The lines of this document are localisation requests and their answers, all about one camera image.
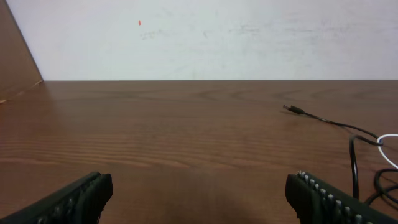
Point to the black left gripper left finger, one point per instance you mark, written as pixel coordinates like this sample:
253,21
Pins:
82,201

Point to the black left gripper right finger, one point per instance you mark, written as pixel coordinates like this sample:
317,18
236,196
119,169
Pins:
317,202

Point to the brown cardboard panel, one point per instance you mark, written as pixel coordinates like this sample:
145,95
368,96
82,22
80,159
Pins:
19,71

